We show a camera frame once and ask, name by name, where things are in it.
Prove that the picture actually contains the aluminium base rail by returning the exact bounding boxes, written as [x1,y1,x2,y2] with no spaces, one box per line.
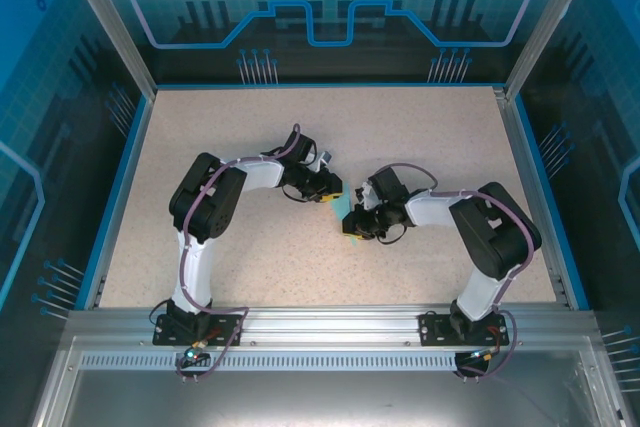
[66,302,600,349]

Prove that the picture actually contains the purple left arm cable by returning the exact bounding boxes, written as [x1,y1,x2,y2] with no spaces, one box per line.
[174,122,250,384]

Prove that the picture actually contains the metal tray panel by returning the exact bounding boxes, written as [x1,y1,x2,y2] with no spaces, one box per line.
[29,334,634,427]

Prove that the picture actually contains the aluminium side rail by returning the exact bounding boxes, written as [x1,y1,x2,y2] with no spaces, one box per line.
[492,86,574,309]

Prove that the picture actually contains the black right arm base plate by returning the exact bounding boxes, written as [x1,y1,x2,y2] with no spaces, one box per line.
[418,311,511,347]

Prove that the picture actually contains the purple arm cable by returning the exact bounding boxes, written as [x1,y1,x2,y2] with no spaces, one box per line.
[382,162,536,383]
[174,122,250,384]

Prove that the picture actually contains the blue table edge trim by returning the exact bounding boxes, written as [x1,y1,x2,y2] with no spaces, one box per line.
[73,94,156,312]
[513,94,592,312]

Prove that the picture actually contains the cable connector with green light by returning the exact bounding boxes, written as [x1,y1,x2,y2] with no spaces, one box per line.
[183,340,210,362]
[468,345,503,362]

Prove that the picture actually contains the slotted cable duct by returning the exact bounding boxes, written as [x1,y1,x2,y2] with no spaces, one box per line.
[78,352,595,373]

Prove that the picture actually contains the light blue cloth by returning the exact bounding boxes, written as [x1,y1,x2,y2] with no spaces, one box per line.
[329,179,362,249]

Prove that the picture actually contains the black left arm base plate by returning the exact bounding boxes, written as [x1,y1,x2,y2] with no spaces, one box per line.
[153,313,245,347]

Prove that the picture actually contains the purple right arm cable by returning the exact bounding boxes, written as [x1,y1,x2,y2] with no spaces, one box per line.
[382,162,536,383]

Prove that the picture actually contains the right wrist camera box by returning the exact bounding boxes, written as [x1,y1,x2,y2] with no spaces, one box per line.
[354,181,381,211]

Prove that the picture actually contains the aluminium frame post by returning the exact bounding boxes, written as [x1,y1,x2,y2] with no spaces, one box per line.
[503,0,603,102]
[55,0,160,101]

